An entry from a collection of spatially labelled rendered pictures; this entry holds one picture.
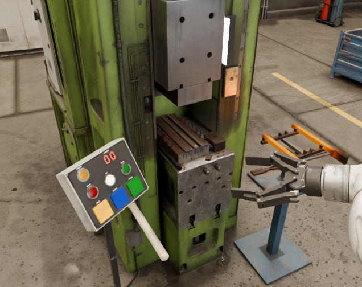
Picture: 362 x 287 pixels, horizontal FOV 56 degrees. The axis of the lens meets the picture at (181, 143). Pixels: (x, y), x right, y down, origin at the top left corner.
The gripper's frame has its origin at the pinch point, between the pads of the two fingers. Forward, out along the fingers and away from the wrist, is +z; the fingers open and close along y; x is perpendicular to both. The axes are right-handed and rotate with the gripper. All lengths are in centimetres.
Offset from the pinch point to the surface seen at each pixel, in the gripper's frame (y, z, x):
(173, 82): -61, 52, 0
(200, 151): -69, 53, 47
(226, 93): -99, 43, 27
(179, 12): -67, 42, -29
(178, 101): -62, 53, 10
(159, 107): -97, 91, 34
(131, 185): -22, 65, 32
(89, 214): 1, 70, 27
